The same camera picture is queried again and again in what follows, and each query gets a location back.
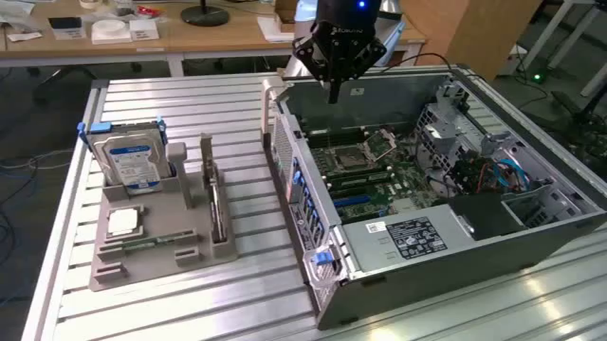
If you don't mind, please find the blue expansion slot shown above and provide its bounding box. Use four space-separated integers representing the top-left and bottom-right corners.
334 195 373 210

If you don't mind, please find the grey power supply with label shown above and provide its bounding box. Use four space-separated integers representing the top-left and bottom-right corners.
341 205 478 281

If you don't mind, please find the CPU socket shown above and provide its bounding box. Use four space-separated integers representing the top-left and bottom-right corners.
334 145 370 168

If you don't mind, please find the silver CPU chip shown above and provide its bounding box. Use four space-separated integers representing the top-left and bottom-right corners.
107 209 142 236

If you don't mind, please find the grey open PC case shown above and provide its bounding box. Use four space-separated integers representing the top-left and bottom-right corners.
262 63 607 331

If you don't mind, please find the black round lamp base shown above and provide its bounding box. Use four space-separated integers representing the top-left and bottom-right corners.
179 0 231 28

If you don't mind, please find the wooden cabinet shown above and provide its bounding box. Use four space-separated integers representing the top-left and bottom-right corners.
417 0 545 81

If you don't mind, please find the graphics card with metal bracket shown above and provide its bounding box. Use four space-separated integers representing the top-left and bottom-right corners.
198 132 229 247

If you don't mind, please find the hard disk with blue caddy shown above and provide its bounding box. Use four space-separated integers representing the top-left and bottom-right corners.
78 117 171 195

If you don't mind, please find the grey metal disk bay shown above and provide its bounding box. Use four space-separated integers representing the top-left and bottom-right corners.
478 130 597 228

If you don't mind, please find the black cable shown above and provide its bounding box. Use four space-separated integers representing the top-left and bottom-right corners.
379 53 459 72

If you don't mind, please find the metal socket cover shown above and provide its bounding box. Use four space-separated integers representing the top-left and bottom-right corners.
363 128 399 157

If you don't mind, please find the orange wire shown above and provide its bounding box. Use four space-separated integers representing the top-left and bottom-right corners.
475 161 491 193

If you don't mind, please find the white table frame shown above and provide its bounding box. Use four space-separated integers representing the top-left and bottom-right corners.
519 0 607 97

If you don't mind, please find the grey parts rack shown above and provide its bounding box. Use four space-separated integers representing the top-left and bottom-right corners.
87 141 238 293

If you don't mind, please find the green RAM stick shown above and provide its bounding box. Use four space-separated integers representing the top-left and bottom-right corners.
327 171 403 190
121 232 194 249

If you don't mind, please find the perforated metal drive cage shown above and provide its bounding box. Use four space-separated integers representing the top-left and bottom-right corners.
415 103 478 185

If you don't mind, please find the white box with black lid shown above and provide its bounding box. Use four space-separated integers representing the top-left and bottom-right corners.
47 16 87 40

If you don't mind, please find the small white box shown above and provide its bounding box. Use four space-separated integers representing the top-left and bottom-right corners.
129 19 159 42

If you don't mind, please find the white box with tape roll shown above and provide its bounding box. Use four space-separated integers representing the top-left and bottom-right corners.
91 19 133 45

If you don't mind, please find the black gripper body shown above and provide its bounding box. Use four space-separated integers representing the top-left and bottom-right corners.
310 0 381 82

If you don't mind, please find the wooden desk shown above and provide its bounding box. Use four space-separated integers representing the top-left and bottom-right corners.
0 0 429 77

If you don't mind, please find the blue wire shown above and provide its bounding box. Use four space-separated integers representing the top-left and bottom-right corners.
493 158 531 193

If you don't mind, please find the green motherboard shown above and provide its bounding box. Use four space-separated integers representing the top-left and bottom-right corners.
303 126 451 221

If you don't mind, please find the grey floor cable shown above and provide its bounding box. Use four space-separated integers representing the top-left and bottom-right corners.
0 148 78 172

